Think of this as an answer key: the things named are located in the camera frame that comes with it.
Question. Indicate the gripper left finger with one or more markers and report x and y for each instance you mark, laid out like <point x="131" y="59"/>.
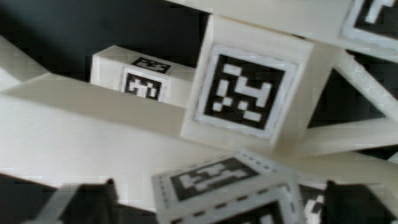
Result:
<point x="81" y="204"/>

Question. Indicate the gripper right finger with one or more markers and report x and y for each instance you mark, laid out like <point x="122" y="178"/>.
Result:
<point x="352" y="206"/>

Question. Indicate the tagged white cube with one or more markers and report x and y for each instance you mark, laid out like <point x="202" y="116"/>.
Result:
<point x="233" y="190"/>

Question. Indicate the white chair back frame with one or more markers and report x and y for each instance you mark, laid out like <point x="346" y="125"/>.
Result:
<point x="83" y="135"/>

